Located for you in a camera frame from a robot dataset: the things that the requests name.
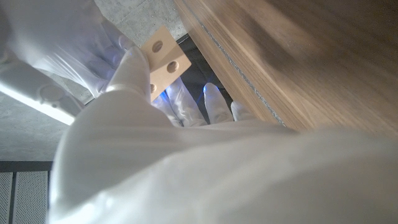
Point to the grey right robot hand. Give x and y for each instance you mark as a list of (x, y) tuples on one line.
[(56, 34)]

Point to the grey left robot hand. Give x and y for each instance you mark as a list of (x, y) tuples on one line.
[(202, 174)]

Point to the wooden block with holes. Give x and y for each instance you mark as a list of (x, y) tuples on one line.
[(164, 59)]

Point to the large wooden board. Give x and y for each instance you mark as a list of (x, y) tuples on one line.
[(242, 74)]

